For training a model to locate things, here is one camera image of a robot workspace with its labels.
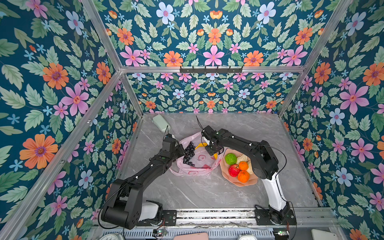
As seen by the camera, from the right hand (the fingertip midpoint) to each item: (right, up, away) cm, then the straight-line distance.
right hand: (212, 148), depth 96 cm
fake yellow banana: (-5, +4, -12) cm, 14 cm away
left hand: (-16, +4, -9) cm, 19 cm away
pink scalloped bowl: (+7, -11, -7) cm, 15 cm away
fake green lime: (+11, -5, -10) cm, 15 cm away
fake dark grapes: (-15, -3, -3) cm, 16 cm away
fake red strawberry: (+12, -11, -13) cm, 20 cm away
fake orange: (+16, -13, -16) cm, 26 cm away
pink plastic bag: (-5, -9, -3) cm, 11 cm away
